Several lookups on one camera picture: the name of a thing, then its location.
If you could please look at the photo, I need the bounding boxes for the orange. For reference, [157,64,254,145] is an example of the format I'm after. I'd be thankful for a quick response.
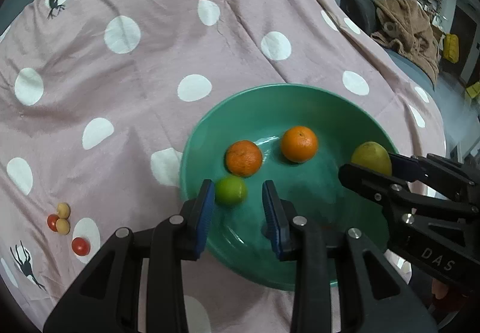
[280,126,319,163]
[224,140,263,178]

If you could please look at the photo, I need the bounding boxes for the green oval fruit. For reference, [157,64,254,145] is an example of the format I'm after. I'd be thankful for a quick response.
[215,176,247,206]

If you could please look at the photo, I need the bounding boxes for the pink polka dot blanket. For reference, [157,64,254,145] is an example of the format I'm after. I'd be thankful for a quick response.
[1,0,446,328]

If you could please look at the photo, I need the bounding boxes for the green plastic bowl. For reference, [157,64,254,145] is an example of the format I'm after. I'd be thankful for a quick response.
[180,84,395,291]

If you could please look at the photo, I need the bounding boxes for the yellow-green fruit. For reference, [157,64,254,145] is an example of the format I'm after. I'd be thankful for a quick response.
[351,141,392,176]

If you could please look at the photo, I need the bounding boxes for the beige fuzzy blanket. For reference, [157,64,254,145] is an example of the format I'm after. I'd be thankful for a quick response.
[371,0,439,85]

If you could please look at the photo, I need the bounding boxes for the red tomato top left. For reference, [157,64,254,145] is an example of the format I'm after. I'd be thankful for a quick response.
[47,215,59,232]

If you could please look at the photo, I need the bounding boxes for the small tan fruit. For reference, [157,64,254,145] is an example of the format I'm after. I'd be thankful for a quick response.
[55,218,71,236]
[56,202,71,219]

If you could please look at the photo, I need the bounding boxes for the red tomato near oranges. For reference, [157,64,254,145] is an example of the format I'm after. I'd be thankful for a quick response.
[71,237,90,257]

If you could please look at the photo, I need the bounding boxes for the yellow container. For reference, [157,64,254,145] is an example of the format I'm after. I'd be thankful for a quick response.
[442,34,459,64]

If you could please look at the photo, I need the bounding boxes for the dark grey cushion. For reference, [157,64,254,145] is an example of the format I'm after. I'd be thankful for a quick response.
[340,0,377,36]

